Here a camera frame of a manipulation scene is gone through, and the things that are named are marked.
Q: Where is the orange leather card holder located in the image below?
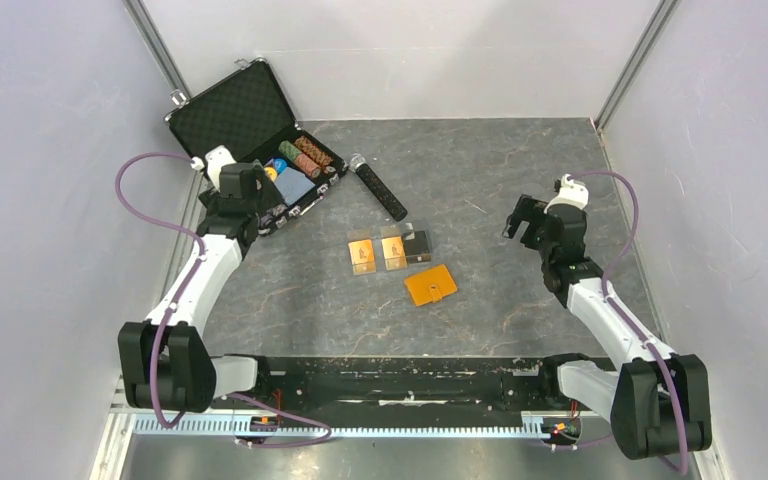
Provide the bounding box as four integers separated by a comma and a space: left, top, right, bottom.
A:
404, 265, 458, 307

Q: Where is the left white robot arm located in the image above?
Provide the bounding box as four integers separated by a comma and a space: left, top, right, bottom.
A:
117, 163, 275, 428

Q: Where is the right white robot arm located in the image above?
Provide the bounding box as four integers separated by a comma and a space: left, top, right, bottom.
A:
504, 195, 713, 460

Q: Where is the blue card deck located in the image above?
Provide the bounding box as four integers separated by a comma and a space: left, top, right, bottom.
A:
274, 167, 315, 206

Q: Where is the black card in case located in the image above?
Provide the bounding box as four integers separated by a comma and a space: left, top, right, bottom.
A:
399, 221, 432, 265

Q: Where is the middle gold card in case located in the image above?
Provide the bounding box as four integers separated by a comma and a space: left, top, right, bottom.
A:
380, 224, 408, 271

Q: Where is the gold card in case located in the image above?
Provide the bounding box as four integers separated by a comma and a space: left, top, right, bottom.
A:
347, 230, 377, 276
380, 224, 408, 271

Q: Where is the left gold card in case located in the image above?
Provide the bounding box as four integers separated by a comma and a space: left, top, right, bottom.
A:
347, 230, 377, 276

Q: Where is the green red chip stack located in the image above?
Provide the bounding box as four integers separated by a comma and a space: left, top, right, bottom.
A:
278, 141, 321, 179

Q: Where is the black poker chip case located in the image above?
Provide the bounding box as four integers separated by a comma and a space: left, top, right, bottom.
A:
164, 58, 349, 236

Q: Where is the brown patterned chip stack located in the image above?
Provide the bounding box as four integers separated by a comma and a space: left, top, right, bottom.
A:
293, 136, 333, 168

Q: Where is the black glitter cylinder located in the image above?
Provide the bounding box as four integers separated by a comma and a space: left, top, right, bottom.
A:
349, 153, 408, 221

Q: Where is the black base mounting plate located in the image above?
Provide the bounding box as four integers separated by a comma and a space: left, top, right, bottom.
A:
248, 356, 591, 428

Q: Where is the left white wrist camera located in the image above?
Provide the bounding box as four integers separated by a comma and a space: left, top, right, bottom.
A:
204, 145, 236, 190

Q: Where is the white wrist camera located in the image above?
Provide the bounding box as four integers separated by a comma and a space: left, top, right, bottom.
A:
544, 174, 589, 213
204, 145, 236, 190

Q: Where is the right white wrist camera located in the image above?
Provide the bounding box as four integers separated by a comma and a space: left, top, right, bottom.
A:
544, 174, 589, 213

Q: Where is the grey slotted cable duct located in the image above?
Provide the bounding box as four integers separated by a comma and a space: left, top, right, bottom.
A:
132, 413, 584, 439

